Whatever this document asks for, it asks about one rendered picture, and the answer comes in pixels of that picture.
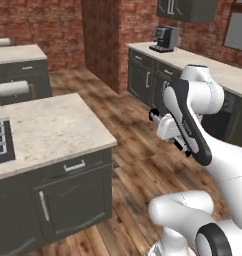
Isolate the dark grey cabinet run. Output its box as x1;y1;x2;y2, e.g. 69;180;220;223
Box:
0;59;53;105

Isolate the dark grey island drawer front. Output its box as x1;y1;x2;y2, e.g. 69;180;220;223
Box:
27;148;113;191

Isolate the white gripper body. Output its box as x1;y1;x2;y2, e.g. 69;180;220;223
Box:
148;108;193;158

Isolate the silver island door handle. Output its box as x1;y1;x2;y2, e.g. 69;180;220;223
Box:
38;190;51;223

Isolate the dark grey wall cupboard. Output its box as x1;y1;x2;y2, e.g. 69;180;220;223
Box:
156;0;220;24

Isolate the black and silver coffee machine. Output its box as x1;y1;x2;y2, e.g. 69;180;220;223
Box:
148;25;180;54

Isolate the black hob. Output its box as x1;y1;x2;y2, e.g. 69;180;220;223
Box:
0;116;16;166

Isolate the dark grey counter drawer front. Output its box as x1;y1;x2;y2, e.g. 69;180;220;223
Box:
128;49;156;70
154;61;182;82

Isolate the white cushioned stool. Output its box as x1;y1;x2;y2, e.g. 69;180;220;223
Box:
0;37;13;48
0;79;37;107

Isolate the dark grey counter cupboard door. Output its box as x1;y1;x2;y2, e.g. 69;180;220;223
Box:
127;59;154;107
151;73;176;117

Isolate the silver island drawer handle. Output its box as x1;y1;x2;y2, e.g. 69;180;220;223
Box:
63;159;87;173

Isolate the dark grey plain island panel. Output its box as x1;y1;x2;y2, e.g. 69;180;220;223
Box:
0;174;44;256

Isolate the grey framed window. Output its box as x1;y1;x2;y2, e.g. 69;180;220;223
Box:
222;0;242;54

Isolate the dark grey island cupboard door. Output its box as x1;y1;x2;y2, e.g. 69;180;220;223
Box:
31;164;113;242

